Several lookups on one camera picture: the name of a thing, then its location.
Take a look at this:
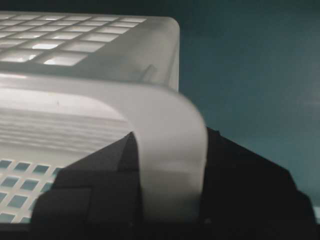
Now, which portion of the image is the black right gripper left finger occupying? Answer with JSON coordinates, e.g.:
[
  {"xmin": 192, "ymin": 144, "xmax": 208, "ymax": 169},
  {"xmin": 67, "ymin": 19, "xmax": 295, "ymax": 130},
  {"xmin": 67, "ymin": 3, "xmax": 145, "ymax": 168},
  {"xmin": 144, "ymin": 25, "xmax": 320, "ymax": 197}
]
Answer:
[{"xmin": 31, "ymin": 133, "xmax": 142, "ymax": 240}]

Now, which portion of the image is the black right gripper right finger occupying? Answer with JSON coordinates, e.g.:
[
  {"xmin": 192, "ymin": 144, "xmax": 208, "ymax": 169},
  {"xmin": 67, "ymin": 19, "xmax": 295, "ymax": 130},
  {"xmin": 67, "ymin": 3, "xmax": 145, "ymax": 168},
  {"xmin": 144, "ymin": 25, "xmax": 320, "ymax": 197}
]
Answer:
[{"xmin": 200, "ymin": 128, "xmax": 316, "ymax": 240}]

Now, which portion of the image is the white perforated plastic basket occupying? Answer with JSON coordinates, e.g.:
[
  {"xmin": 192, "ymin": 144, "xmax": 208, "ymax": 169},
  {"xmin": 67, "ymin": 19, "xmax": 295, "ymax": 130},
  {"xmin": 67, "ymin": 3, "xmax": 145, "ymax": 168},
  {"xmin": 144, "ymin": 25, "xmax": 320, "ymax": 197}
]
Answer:
[{"xmin": 0, "ymin": 11, "xmax": 208, "ymax": 224}]

